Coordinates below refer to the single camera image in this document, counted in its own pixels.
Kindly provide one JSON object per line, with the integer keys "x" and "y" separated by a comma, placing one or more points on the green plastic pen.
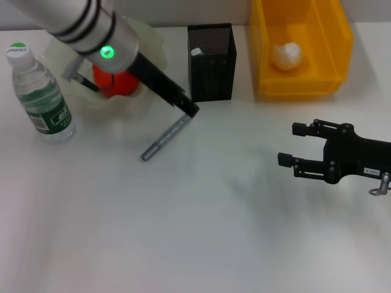
{"x": 197, "y": 52}

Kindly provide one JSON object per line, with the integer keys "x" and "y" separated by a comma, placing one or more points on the clear water bottle green label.
{"x": 42, "y": 100}

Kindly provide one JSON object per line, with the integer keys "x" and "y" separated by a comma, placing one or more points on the red orange fruit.
{"x": 122, "y": 85}

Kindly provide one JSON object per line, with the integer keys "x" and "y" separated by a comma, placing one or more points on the pale green glass fruit plate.
{"x": 149, "y": 42}

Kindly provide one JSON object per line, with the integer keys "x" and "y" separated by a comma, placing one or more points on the black mesh pen holder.
{"x": 210, "y": 76}

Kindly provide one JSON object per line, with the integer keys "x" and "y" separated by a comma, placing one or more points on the white paper ball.
{"x": 287, "y": 56}

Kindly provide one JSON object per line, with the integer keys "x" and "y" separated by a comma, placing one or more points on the grey glitter pen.
{"x": 165, "y": 138}

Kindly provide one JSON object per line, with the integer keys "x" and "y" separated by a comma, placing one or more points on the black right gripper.
{"x": 357, "y": 152}

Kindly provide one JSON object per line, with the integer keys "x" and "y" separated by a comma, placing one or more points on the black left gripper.
{"x": 155, "y": 79}

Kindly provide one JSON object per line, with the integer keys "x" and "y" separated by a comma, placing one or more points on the yellow plastic storage bin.
{"x": 323, "y": 45}

